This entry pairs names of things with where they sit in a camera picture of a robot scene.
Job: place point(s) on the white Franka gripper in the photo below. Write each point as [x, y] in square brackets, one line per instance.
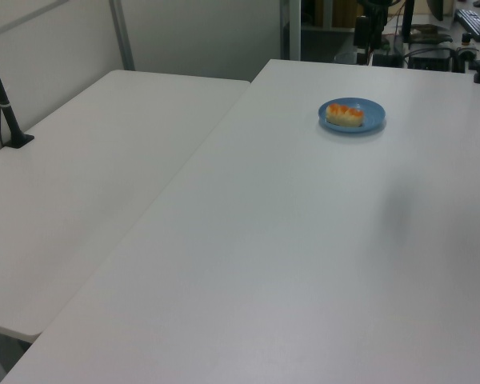
[361, 31]

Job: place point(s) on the bread roll with orange topping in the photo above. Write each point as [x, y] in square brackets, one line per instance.
[344, 114]

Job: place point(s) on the wooden shelf unit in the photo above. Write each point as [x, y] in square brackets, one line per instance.
[328, 14]

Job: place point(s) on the blue round plate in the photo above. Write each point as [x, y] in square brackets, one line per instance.
[374, 114]

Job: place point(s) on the black controller box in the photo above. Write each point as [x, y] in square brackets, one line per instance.
[429, 61]

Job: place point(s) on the black keyboard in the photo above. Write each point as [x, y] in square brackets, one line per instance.
[473, 21]

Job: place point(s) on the black camera stand pole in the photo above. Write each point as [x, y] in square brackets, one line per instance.
[4, 102]

